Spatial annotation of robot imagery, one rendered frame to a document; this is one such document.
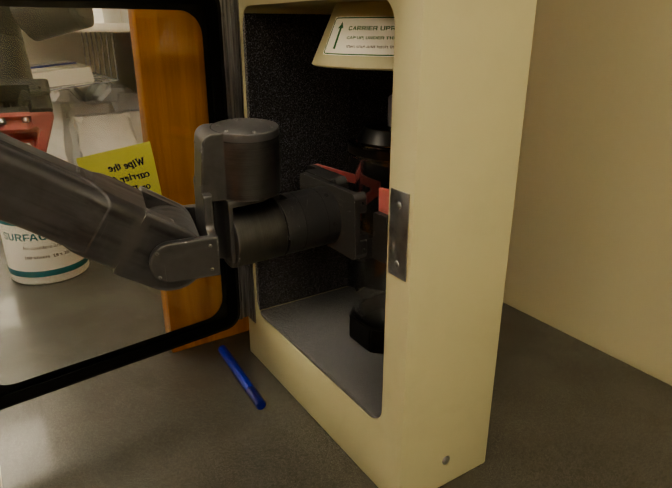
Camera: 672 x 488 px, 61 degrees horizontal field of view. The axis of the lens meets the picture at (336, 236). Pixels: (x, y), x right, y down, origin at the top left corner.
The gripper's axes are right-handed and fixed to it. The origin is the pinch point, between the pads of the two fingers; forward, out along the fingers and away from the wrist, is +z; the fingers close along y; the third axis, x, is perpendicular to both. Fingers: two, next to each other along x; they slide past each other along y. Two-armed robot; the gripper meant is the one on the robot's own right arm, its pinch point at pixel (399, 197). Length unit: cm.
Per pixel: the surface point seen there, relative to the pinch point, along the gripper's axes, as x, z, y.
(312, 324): 16.2, -7.3, 7.0
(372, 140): -6.8, -4.0, -0.8
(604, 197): 5.2, 32.2, -3.1
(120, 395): 23.1, -28.6, 16.3
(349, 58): -14.7, -8.3, -3.5
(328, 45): -15.7, -8.4, -0.2
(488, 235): -0.8, -2.3, -14.8
